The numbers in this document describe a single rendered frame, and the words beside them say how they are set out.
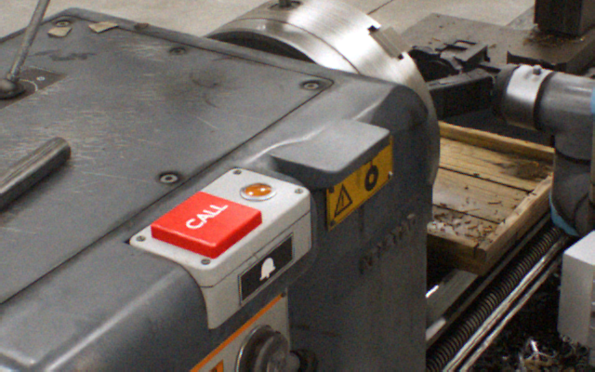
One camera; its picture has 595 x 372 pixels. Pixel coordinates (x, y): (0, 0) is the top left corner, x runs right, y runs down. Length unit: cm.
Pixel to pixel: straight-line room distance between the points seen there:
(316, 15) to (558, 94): 31
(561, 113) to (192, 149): 57
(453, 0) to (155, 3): 123
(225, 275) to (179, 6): 412
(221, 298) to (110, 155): 20
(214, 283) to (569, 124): 68
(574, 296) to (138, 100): 44
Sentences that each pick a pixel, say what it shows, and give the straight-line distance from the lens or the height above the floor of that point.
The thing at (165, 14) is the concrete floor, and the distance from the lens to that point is 485.
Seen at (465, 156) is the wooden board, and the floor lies 89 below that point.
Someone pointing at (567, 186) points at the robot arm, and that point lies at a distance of 144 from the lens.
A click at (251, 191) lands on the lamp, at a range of 91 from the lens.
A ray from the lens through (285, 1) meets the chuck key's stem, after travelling 133.
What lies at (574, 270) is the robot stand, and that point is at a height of 110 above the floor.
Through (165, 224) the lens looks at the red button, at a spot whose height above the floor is 127.
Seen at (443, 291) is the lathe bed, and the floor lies 86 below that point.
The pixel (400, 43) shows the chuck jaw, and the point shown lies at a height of 119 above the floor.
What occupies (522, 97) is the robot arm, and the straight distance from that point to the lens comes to 144.
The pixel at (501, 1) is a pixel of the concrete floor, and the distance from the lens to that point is 489.
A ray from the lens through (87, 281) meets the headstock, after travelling 83.
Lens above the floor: 170
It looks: 28 degrees down
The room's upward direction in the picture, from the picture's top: 2 degrees counter-clockwise
